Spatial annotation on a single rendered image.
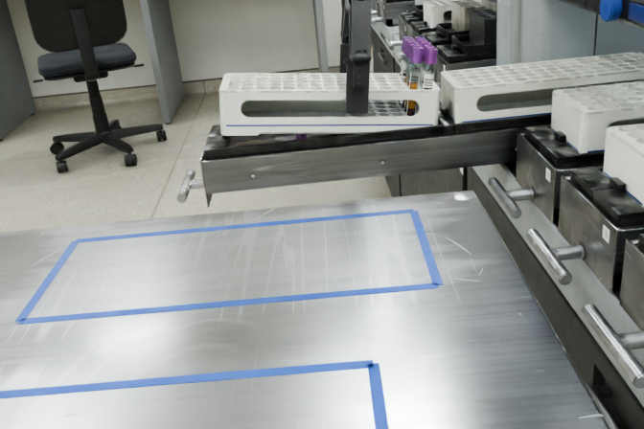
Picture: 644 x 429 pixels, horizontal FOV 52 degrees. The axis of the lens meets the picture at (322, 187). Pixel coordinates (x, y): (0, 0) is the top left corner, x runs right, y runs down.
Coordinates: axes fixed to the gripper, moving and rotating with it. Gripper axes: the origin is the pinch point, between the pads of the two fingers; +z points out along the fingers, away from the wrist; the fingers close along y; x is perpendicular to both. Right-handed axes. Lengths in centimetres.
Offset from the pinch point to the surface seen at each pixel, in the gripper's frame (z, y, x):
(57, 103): 101, -350, -165
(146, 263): 7.2, 36.5, -22.2
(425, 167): 9.5, 6.5, 9.6
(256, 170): 9.9, 6.6, -13.5
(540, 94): 2.3, -4.9, 28.9
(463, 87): -1.1, 4.6, 14.3
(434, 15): 0, -66, 25
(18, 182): 102, -214, -141
